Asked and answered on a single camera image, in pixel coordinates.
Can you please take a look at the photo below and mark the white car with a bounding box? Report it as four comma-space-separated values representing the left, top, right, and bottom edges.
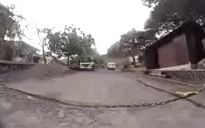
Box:
106, 61, 118, 71

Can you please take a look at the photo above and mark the white truck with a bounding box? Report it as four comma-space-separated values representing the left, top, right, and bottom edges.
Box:
78, 59, 96, 72

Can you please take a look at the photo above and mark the grey concrete road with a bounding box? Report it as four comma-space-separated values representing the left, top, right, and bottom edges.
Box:
0, 68, 205, 128

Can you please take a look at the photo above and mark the leafy tree cluster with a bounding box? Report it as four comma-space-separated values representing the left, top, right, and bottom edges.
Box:
48, 24, 98, 66

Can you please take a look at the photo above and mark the dark leafy tree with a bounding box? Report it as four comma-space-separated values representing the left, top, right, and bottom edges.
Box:
106, 28, 158, 68

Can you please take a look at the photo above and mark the thin bare tree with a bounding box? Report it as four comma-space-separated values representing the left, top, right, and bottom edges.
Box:
34, 27, 54, 65

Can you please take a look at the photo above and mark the mound of dirt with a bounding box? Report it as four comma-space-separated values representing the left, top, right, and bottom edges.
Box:
0, 63, 78, 81

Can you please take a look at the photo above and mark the grey concrete sidewalk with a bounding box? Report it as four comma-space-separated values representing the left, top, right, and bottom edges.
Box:
129, 71, 205, 113

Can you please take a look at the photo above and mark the dark red building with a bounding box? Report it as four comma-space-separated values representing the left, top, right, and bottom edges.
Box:
143, 21, 205, 71

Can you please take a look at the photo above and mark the low grey building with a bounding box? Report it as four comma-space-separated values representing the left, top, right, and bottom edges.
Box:
0, 39, 43, 64

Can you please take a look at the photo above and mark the overhanging dark tree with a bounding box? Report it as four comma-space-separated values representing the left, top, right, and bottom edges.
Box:
141, 0, 205, 38

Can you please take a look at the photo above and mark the metal chain across road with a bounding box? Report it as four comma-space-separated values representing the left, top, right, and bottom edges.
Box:
0, 63, 205, 109

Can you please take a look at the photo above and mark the low stone wall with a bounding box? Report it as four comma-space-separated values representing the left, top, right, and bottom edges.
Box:
146, 68, 205, 83

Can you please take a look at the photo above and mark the yellow tag on chain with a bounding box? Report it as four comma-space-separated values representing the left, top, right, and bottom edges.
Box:
175, 89, 200, 99

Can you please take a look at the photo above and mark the dark low wall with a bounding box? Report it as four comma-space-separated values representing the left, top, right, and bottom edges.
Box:
0, 59, 36, 75

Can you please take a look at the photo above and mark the tall tree by wall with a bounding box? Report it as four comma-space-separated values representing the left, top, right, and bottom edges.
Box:
0, 0, 26, 61

